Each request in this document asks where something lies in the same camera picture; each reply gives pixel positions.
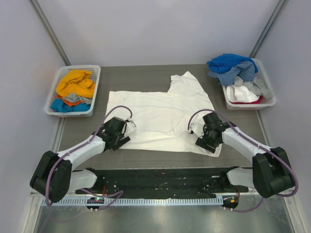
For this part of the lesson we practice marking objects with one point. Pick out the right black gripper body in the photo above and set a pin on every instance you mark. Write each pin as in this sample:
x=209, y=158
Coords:
x=205, y=144

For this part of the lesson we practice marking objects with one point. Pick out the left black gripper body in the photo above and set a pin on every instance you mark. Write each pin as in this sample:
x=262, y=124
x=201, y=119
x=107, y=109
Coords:
x=120, y=142

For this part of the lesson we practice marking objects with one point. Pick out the white t-shirt red print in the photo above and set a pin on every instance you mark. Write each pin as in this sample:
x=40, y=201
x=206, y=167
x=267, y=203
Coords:
x=162, y=117

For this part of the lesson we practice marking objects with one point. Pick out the blue t-shirt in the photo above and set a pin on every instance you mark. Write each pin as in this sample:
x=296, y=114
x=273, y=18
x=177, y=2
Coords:
x=225, y=62

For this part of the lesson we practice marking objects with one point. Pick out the blue checkered cloth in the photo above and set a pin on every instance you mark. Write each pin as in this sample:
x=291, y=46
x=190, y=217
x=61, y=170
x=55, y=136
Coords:
x=246, y=70

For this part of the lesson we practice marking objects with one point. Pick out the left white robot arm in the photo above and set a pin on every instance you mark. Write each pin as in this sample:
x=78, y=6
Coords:
x=56, y=174

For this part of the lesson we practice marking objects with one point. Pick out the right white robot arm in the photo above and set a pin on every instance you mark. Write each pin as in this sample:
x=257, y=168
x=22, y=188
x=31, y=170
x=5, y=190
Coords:
x=270, y=174

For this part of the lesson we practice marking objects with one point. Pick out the orange shirt left basket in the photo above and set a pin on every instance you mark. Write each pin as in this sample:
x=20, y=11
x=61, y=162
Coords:
x=70, y=104

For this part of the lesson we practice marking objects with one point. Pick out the white shirt in basket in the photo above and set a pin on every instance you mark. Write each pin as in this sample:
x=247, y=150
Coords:
x=240, y=94

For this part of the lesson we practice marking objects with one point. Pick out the grey shirt left basket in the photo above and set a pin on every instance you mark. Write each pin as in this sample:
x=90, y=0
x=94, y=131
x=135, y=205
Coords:
x=73, y=98

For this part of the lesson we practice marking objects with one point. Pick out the left white plastic basket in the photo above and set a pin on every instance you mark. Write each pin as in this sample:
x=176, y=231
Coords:
x=61, y=73

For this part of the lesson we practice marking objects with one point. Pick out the white plastic basket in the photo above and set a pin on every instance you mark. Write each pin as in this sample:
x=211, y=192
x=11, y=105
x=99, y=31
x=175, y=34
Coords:
x=265, y=102
x=61, y=73

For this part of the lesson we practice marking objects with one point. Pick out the red shirt in basket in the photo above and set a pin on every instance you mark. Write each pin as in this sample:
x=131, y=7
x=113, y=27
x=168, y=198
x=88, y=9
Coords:
x=258, y=101

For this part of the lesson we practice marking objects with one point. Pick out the teal t-shirt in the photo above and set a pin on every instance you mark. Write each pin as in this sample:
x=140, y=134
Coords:
x=58, y=105

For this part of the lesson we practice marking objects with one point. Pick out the yellow t-shirt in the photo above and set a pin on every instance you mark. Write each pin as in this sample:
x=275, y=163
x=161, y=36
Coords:
x=77, y=82

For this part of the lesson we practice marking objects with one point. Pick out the grey t-shirt in basket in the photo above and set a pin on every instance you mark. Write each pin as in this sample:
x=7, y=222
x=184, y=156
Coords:
x=257, y=86

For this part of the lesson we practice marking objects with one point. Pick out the right white plastic basket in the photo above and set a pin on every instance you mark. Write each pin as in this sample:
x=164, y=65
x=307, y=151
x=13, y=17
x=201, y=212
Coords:
x=265, y=102

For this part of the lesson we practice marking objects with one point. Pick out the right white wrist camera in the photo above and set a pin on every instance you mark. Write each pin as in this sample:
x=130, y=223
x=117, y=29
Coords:
x=196, y=128

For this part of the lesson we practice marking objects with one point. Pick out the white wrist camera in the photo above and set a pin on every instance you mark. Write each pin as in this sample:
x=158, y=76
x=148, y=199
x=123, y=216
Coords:
x=129, y=127
x=196, y=128

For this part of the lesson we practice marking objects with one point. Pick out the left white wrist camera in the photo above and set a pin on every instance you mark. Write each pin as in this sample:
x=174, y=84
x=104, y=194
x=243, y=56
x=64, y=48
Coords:
x=129, y=127

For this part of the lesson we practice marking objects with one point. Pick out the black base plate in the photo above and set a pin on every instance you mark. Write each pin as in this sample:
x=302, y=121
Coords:
x=172, y=183

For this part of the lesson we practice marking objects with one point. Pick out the slotted cable duct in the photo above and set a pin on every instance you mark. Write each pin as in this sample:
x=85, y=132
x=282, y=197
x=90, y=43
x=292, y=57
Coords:
x=92, y=201

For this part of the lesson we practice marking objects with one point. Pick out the left aluminium corner post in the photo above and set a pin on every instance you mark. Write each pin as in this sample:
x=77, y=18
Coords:
x=49, y=30

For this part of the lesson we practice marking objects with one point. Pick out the aluminium corner post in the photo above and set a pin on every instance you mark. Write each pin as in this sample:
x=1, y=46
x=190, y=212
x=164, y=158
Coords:
x=280, y=6
x=49, y=30

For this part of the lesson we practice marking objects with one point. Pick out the right aluminium corner post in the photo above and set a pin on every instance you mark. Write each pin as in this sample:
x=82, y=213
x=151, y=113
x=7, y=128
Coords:
x=280, y=6

